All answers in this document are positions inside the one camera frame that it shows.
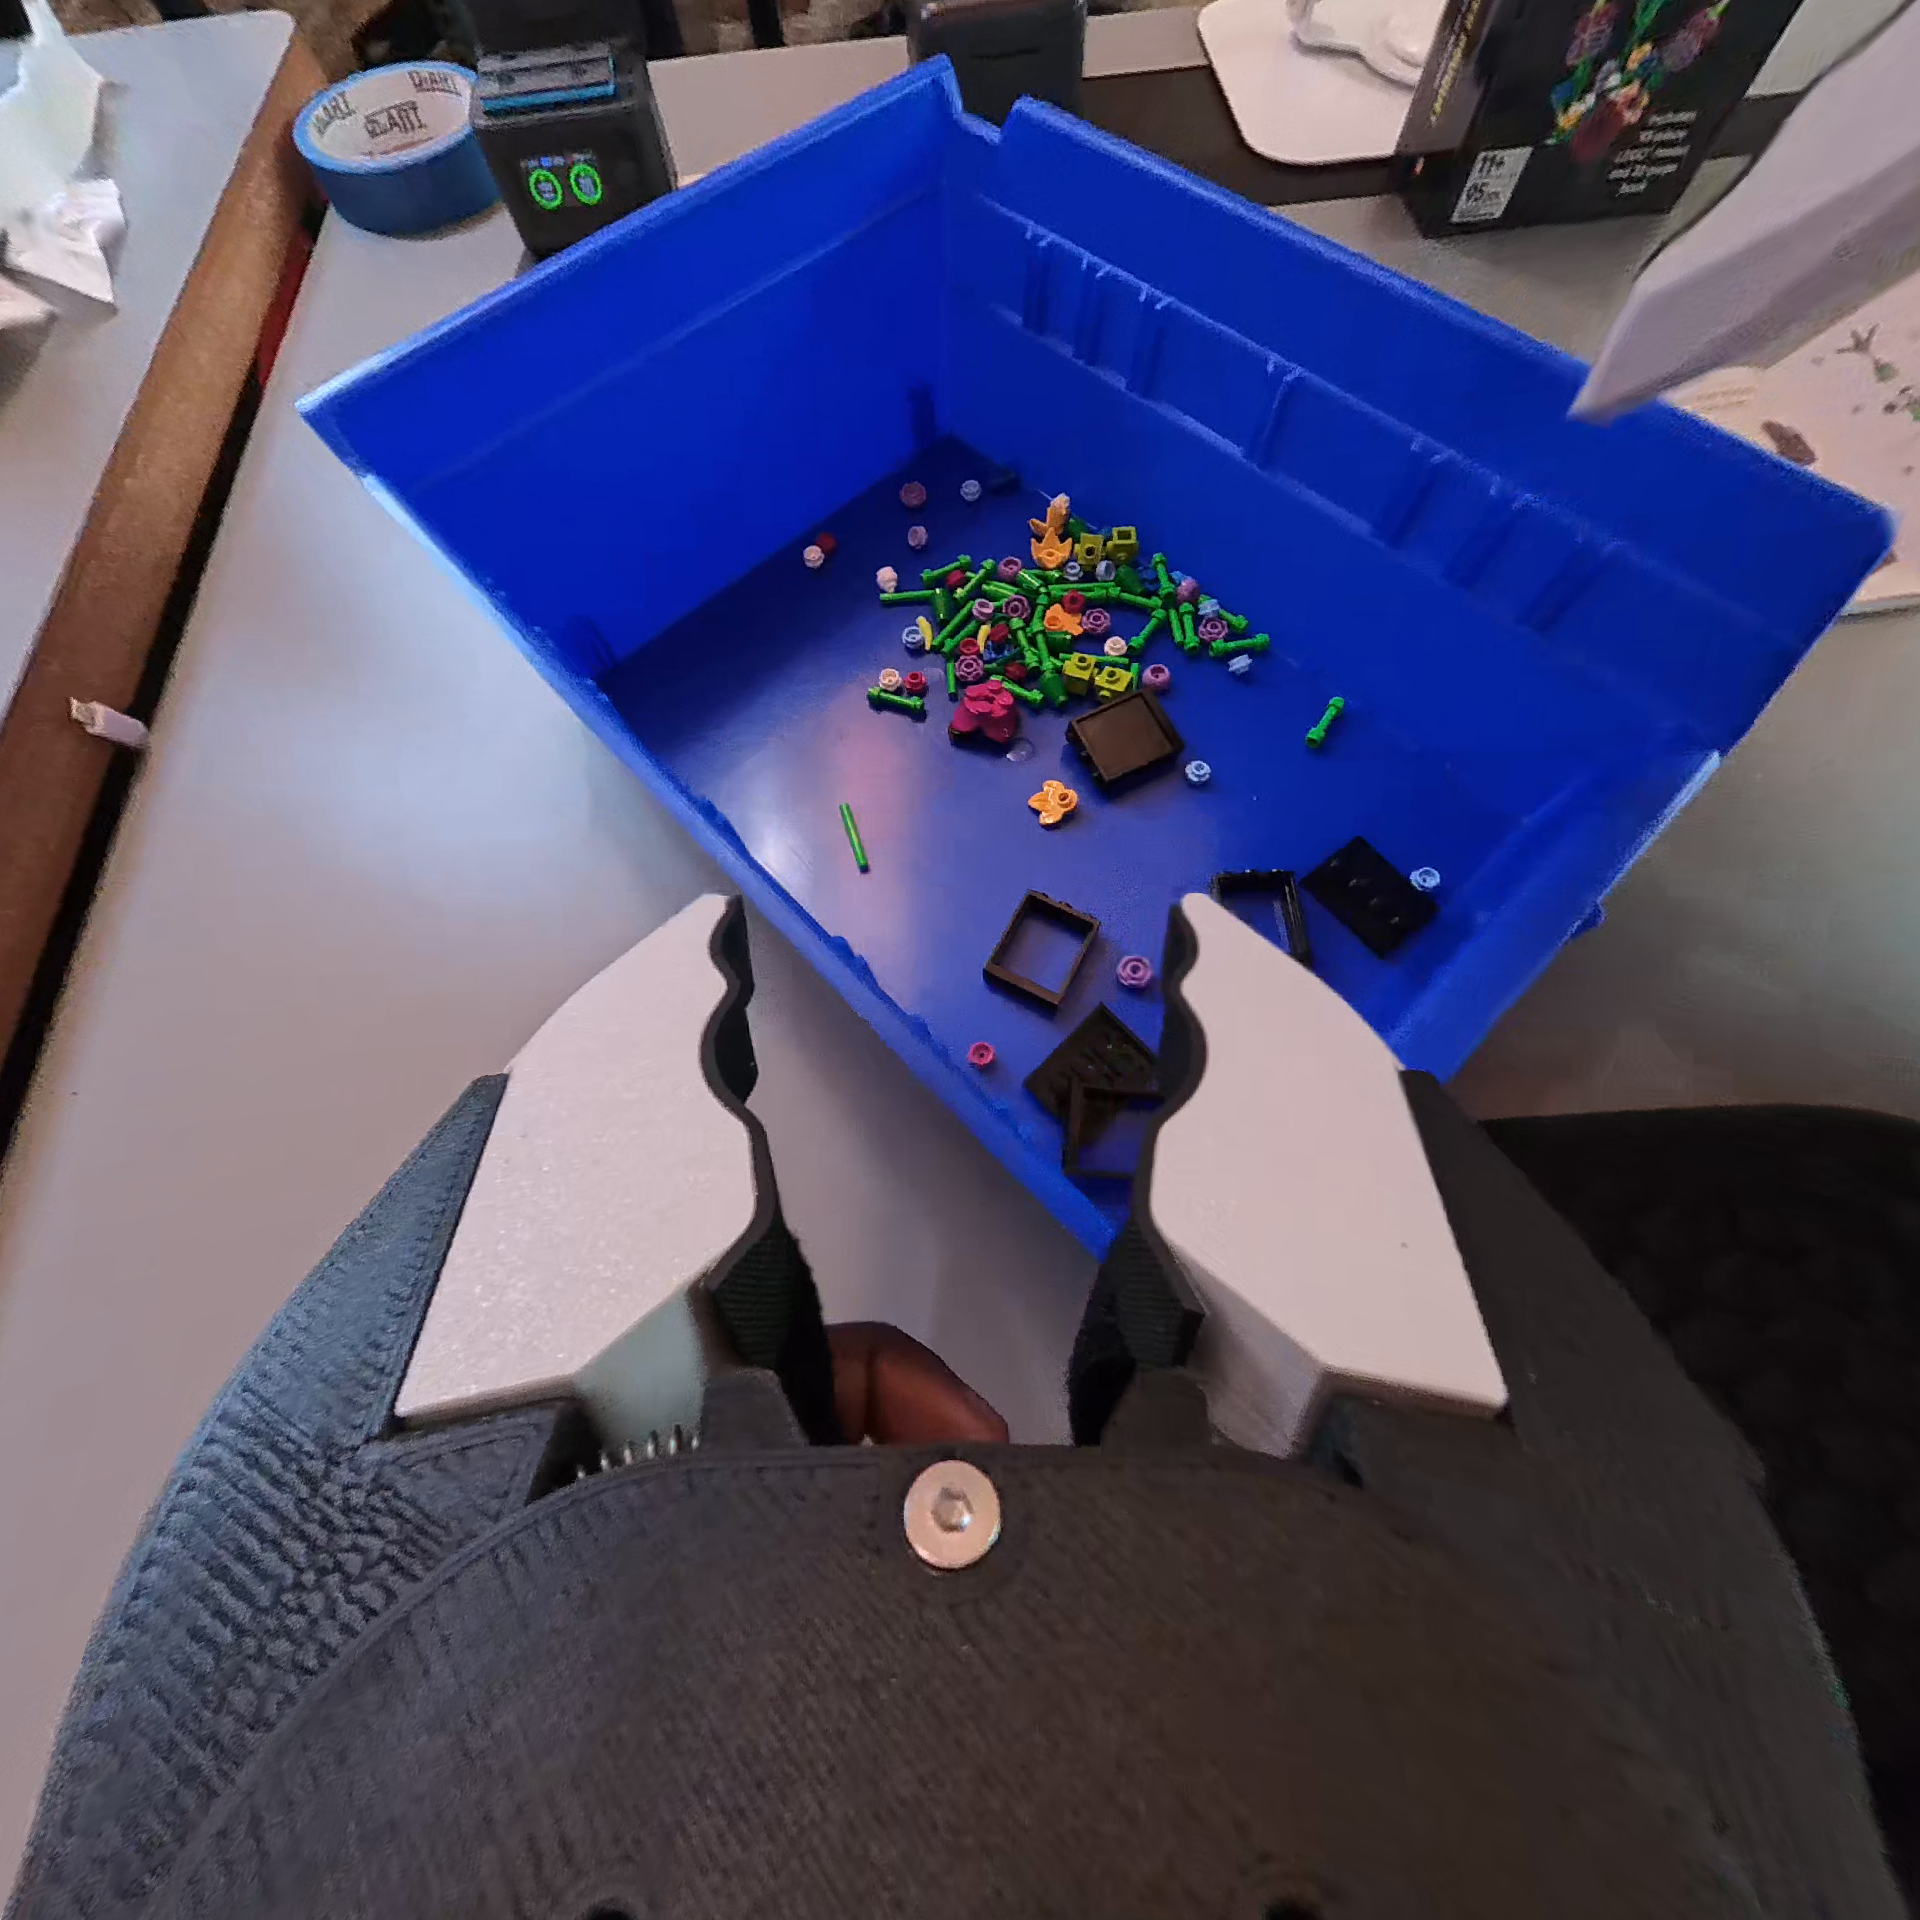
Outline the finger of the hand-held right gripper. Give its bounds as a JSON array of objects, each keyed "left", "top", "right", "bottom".
[{"left": 1571, "top": 26, "right": 1920, "bottom": 423}]

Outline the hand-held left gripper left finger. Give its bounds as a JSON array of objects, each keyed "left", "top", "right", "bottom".
[{"left": 398, "top": 895, "right": 843, "bottom": 1474}]

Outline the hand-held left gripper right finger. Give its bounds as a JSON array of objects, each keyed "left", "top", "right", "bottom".
[{"left": 1066, "top": 895, "right": 1512, "bottom": 1464}]

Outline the white instruction booklet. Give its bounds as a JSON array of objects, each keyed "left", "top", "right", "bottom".
[{"left": 1666, "top": 303, "right": 1920, "bottom": 618}]

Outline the black glossy cardboard box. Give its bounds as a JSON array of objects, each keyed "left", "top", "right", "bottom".
[{"left": 1397, "top": 3, "right": 1808, "bottom": 238}]

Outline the black toy brick base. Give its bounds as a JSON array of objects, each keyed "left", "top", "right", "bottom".
[{"left": 1066, "top": 692, "right": 1191, "bottom": 796}]

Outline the pile of small toy bricks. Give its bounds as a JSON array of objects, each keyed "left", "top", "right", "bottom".
[{"left": 797, "top": 452, "right": 1449, "bottom": 903}]

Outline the blue plastic bin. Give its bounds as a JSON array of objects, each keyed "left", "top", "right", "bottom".
[{"left": 295, "top": 56, "right": 1898, "bottom": 1256}]

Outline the grey desk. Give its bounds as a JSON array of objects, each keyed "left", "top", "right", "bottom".
[{"left": 2, "top": 3, "right": 1920, "bottom": 1864}]

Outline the thin black toy brick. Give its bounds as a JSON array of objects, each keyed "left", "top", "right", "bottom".
[{"left": 1216, "top": 866, "right": 1317, "bottom": 969}]

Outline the black flat toy brick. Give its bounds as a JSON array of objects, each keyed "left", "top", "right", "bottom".
[{"left": 1307, "top": 836, "right": 1443, "bottom": 964}]

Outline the black mesh cushion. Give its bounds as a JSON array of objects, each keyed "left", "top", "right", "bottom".
[{"left": 1487, "top": 1105, "right": 1920, "bottom": 1877}]

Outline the black board on white stand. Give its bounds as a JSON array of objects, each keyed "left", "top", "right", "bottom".
[{"left": 1202, "top": 3, "right": 1449, "bottom": 167}]

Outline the dark charger block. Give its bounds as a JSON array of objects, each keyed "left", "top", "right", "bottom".
[{"left": 476, "top": 47, "right": 677, "bottom": 259}]

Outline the blue tape roll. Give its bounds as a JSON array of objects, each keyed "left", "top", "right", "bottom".
[{"left": 295, "top": 62, "right": 501, "bottom": 238}]

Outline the white paper sheet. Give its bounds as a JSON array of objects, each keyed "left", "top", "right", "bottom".
[{"left": 2, "top": 3, "right": 128, "bottom": 303}]

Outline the black square frame brick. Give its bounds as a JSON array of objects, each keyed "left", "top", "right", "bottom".
[{"left": 986, "top": 893, "right": 1107, "bottom": 1011}]

